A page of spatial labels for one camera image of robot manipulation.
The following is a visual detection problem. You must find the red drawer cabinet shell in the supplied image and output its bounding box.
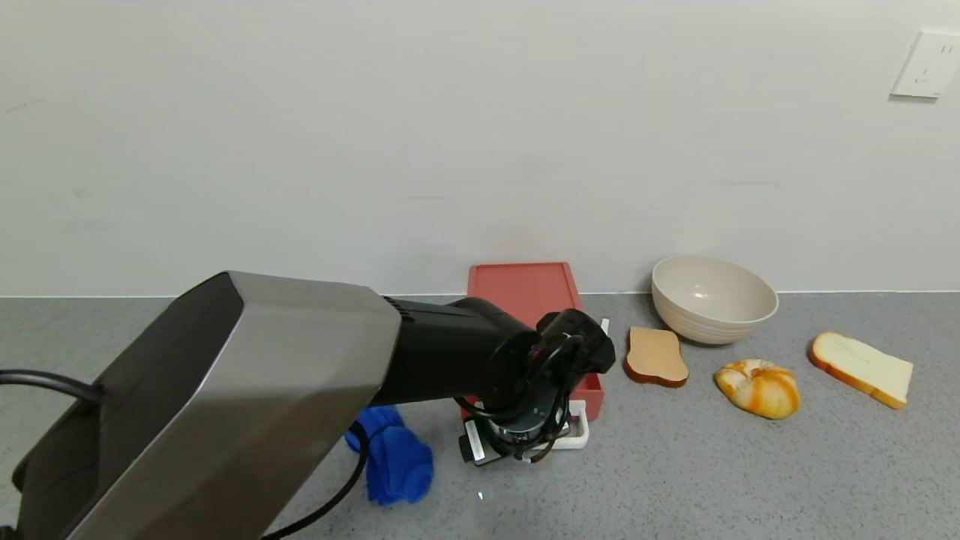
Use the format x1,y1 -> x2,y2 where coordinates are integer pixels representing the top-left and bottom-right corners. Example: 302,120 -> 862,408
466,262 -> 605,353

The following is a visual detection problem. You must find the brown toast slice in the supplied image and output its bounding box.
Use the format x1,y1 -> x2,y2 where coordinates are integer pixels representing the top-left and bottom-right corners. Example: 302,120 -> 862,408
624,326 -> 690,389

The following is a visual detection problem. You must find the blue rolled cloth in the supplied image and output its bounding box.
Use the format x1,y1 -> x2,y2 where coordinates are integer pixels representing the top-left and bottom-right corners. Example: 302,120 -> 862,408
345,405 -> 435,506

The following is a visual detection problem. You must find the beige bowl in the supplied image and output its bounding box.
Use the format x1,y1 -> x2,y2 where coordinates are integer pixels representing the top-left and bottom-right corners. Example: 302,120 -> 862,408
651,254 -> 780,346

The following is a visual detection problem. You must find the orange glazed bread roll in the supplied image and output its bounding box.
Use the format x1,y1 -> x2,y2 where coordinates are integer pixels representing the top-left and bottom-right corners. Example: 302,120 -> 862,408
714,359 -> 801,420

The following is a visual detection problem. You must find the white bread slice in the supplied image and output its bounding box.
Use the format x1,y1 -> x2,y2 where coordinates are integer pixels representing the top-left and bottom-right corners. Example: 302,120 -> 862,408
808,332 -> 915,410

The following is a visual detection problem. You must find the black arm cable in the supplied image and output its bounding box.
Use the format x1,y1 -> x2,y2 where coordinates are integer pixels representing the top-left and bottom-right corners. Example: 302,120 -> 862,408
0,370 -> 370,540

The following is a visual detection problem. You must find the white wall socket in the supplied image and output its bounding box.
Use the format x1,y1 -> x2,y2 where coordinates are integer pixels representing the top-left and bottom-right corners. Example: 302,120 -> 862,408
890,28 -> 960,99

